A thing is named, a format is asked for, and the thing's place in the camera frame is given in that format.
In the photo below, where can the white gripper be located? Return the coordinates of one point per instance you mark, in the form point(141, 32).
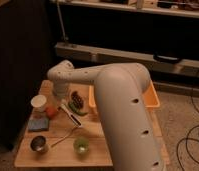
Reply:
point(60, 90)

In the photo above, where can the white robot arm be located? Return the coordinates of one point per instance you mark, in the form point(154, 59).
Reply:
point(125, 120)

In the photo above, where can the yellow plastic tray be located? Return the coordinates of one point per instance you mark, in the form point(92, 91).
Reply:
point(150, 97)

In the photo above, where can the green plate with grapes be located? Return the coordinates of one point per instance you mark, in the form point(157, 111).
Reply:
point(76, 104)

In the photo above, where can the orange fruit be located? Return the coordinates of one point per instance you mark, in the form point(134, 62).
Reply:
point(51, 112)

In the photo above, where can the white cup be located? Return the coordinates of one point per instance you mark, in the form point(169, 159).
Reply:
point(38, 102)

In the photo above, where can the wooden spoon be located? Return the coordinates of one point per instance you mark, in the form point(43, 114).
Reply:
point(71, 134)

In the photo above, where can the blue sponge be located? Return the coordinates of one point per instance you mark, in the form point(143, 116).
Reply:
point(36, 125)

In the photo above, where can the metal pole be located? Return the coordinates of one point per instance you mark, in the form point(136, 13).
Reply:
point(65, 37)

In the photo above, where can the metal cup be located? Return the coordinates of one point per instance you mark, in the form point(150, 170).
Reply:
point(39, 144)

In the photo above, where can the grey metal beam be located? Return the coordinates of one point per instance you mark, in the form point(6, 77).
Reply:
point(185, 67)

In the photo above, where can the wooden shelf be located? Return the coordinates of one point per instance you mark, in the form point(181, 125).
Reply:
point(138, 7)

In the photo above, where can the black handle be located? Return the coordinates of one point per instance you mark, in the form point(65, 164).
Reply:
point(166, 60)

